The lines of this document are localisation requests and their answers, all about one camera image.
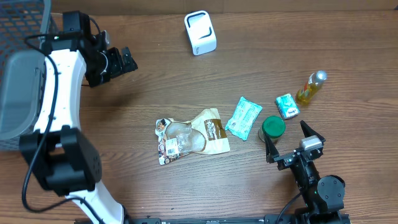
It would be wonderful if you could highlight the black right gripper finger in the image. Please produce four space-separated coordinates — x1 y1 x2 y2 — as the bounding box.
300 120 326 145
264 133 279 163

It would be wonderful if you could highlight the green lid jar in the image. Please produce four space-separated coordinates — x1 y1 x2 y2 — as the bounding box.
258 116 285 144

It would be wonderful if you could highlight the small teal tissue pack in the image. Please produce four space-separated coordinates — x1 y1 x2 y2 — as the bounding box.
275 93 300 119

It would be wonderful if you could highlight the yellow liquid bottle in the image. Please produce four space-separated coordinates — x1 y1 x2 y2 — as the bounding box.
295 70 328 105

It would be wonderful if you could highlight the teal wet wipes pack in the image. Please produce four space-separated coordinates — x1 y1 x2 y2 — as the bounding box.
225 96 262 141

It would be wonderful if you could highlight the brown snack bag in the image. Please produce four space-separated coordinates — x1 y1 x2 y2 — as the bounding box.
155 108 230 165

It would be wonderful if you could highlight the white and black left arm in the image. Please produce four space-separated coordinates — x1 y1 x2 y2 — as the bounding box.
19 32 137 223

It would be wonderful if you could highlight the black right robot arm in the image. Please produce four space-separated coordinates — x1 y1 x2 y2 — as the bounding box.
263 120 351 224

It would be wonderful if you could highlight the white barcode scanner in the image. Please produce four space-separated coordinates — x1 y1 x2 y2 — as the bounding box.
184 10 217 56

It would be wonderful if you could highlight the grey plastic mesh basket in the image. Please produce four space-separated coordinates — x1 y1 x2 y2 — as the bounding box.
1 0 57 152

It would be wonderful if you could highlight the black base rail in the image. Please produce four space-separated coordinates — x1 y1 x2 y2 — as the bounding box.
74 213 351 224

